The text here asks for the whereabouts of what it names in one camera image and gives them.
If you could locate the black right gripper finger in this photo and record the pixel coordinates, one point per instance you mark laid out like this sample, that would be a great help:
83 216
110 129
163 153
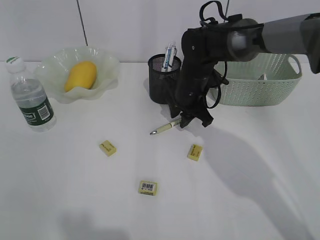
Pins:
186 118
206 119

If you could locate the cream barrel pen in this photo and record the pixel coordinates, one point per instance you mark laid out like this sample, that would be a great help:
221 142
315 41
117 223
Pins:
165 127

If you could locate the yellow eraser with barcode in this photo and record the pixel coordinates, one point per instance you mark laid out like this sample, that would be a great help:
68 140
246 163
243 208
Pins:
148 187

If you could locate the grey grip clear pen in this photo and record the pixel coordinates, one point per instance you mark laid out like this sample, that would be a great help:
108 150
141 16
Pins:
173 53

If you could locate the black mesh pen holder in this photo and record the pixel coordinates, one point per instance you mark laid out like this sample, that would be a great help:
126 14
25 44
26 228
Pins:
162 83

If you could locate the pale green plastic basket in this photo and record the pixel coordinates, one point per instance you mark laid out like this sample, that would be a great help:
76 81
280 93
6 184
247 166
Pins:
283 72

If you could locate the yellow mango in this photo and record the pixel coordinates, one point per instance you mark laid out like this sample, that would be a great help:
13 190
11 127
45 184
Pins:
83 75

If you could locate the blue clip grey pen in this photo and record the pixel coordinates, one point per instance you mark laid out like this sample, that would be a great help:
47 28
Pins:
166 66

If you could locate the waste paper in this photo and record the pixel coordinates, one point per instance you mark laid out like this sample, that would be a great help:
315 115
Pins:
263 77

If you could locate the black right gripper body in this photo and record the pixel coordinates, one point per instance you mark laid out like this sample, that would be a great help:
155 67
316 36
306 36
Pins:
196 107

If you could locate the clear water bottle green label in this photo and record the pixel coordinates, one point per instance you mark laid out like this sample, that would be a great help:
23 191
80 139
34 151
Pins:
30 96

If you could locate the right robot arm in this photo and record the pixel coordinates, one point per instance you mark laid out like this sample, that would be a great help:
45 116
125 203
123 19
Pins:
236 41

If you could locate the pale green wavy plate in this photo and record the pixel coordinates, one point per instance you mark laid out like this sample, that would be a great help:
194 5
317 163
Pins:
53 73

